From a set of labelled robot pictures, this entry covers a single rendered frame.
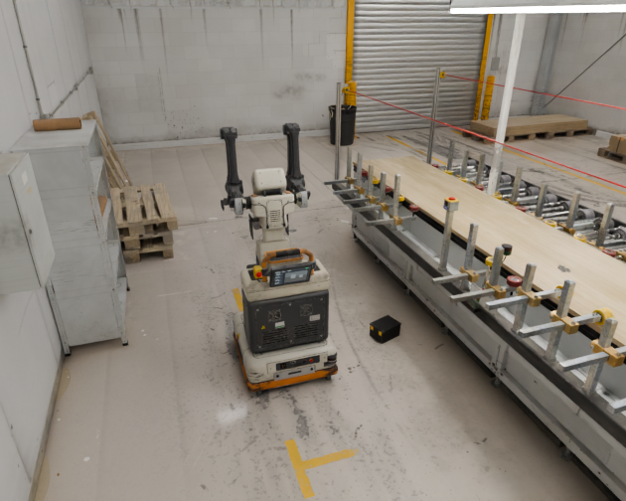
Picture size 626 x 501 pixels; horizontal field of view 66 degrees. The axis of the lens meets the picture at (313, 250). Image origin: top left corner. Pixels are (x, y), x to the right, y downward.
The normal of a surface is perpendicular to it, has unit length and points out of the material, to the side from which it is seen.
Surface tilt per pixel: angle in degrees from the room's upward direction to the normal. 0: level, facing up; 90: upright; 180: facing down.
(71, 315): 90
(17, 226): 90
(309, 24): 90
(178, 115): 90
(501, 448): 0
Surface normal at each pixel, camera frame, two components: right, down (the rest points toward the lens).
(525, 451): 0.00, -0.90
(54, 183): 0.31, 0.42
